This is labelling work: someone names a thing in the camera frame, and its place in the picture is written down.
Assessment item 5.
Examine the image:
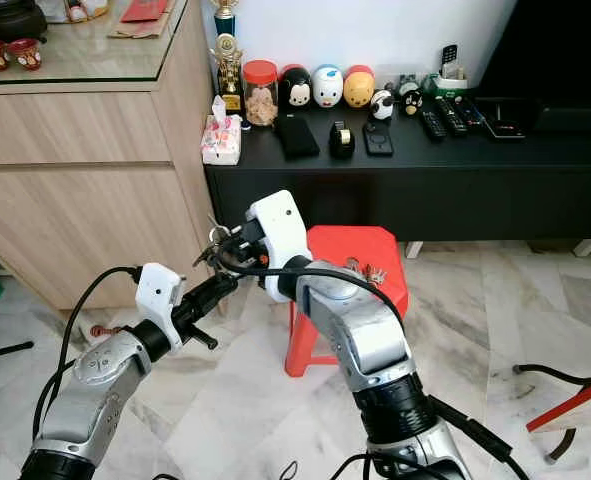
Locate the metal key bunch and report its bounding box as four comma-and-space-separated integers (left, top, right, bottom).
344, 256, 389, 287
192, 212, 232, 270

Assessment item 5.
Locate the red plastic stool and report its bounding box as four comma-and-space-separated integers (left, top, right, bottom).
285, 224, 410, 380

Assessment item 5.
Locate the pink white tissue pack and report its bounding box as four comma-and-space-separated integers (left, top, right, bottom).
200, 94, 243, 167

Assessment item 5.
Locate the black wallet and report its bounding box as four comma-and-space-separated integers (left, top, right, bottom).
274, 115, 322, 162

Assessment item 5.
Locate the black tape dispenser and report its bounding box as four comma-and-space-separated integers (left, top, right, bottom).
328, 121, 358, 161

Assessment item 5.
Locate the glass jar with red lid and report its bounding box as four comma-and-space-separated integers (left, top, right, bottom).
242, 59, 280, 129

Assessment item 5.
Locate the black mouse plush toy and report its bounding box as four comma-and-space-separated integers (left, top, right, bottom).
277, 65, 315, 110

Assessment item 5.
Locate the small gold trophy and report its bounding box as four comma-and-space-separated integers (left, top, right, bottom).
212, 32, 245, 114

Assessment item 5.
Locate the white blue duck plush toy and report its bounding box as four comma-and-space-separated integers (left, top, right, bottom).
310, 64, 347, 110

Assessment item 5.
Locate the black floor stand leg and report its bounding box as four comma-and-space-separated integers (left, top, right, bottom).
0, 341, 35, 364

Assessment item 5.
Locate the small panda figure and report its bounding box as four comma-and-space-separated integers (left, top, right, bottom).
368, 89, 397, 122

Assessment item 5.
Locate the yellow bear plush toy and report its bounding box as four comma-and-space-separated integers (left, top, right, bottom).
342, 64, 379, 110

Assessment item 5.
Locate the black low console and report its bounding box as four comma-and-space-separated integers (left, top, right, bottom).
202, 92, 591, 259

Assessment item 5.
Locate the small black white figure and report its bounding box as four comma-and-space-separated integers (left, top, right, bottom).
394, 79, 425, 117

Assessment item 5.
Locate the black remote control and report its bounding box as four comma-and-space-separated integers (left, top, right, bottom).
417, 106, 449, 142
455, 99, 487, 132
434, 97, 472, 137

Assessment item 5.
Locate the brown paper envelope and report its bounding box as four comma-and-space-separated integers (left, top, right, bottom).
106, 0, 177, 40

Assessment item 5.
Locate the red envelope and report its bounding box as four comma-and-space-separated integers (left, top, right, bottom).
119, 0, 169, 24

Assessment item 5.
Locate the green white holder box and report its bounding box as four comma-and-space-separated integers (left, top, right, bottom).
424, 66, 470, 99

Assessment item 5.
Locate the white porcelain figurine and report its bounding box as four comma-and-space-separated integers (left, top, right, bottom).
62, 0, 112, 24

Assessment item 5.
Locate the small black upright remote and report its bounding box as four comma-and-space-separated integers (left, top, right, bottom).
440, 43, 460, 74

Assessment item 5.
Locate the black set-top box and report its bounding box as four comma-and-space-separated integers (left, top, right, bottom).
474, 97, 529, 142

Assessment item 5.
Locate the black incense pot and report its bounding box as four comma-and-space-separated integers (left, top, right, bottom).
0, 0, 49, 44

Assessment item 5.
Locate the black television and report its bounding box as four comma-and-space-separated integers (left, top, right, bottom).
475, 0, 591, 112

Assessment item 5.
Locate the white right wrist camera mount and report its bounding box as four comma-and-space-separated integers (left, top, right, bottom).
244, 189, 312, 302

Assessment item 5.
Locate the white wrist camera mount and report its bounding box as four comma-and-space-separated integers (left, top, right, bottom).
134, 262, 189, 352
244, 189, 312, 302

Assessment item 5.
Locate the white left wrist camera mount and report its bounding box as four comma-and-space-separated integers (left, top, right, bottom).
134, 262, 189, 352

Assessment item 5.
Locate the black phone with ring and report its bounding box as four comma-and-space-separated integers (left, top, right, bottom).
361, 121, 396, 158

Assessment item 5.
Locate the black floor cable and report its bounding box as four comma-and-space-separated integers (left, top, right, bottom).
512, 361, 591, 387

